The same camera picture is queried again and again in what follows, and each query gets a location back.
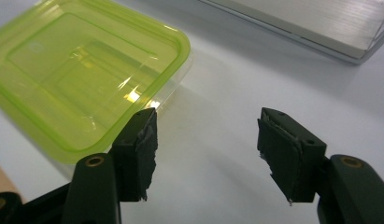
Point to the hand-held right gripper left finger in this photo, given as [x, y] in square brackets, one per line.
[136, 158]

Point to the green-lidded clear plastic container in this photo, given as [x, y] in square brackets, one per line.
[71, 71]

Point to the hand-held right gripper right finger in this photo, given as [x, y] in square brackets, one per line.
[289, 158]

